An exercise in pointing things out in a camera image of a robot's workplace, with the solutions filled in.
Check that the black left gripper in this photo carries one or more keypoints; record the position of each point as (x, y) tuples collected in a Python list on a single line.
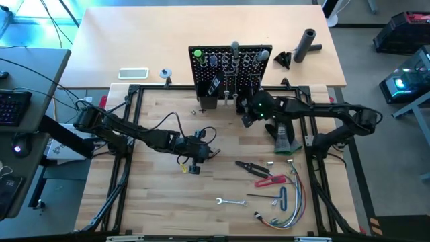
[(195, 149)]

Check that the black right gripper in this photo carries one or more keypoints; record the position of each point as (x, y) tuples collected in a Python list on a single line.
[(262, 106)]

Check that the black spirit level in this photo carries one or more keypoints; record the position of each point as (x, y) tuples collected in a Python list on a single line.
[(216, 82)]

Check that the green black screwdriver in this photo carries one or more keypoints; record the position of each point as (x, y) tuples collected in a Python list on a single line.
[(198, 53)]

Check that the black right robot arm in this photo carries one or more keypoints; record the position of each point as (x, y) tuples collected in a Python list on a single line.
[(319, 109)]

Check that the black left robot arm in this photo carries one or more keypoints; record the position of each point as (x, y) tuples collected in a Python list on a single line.
[(134, 129)]

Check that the small black pegboard bin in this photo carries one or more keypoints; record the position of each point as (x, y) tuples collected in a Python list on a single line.
[(240, 101)]

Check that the tall black pegboard bin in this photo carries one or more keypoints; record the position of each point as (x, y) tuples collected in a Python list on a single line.
[(206, 102)]

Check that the black grey work glove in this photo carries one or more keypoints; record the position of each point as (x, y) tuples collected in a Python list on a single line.
[(285, 144)]

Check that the black metal pegboard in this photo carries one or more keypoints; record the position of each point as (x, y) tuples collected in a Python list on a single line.
[(243, 72)]

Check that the black plastic clips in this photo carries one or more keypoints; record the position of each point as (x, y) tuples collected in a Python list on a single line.
[(284, 58)]

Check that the grey round disc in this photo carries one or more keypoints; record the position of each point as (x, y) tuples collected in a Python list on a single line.
[(165, 73)]

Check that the grey cylinder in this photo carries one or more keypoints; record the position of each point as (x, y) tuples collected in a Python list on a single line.
[(304, 47)]

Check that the light wood desk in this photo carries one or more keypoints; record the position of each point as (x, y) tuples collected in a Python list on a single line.
[(235, 23)]

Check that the short black rod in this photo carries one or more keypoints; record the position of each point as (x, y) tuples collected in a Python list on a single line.
[(317, 47)]

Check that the red clamp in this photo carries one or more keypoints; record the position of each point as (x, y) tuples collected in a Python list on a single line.
[(102, 101)]

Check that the white stand base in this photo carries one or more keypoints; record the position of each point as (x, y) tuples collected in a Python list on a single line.
[(331, 18)]

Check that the black slanted beam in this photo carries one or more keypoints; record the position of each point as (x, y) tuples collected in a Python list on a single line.
[(64, 134)]

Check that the white cardboard box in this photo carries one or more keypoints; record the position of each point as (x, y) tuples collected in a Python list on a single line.
[(58, 153)]

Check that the black RGB computer tower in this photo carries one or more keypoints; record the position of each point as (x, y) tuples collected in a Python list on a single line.
[(410, 84)]

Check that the black red equipment case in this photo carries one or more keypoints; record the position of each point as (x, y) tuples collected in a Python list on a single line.
[(399, 33)]

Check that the grey side desk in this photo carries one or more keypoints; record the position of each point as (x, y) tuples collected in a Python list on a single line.
[(43, 67)]

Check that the black computer mouse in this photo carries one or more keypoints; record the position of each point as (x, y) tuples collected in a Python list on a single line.
[(21, 146)]

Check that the black keyboard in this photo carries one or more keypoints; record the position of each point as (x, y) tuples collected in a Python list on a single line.
[(15, 107)]

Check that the black handheld device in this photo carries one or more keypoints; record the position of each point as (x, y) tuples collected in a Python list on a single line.
[(10, 195)]

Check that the black aluminium table frame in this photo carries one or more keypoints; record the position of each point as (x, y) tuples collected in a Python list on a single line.
[(302, 88)]

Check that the silver metal bracket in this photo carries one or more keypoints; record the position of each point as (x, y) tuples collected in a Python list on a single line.
[(126, 238), (312, 239)]

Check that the grey metal desk frame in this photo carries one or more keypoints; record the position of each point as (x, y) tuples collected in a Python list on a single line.
[(420, 114)]

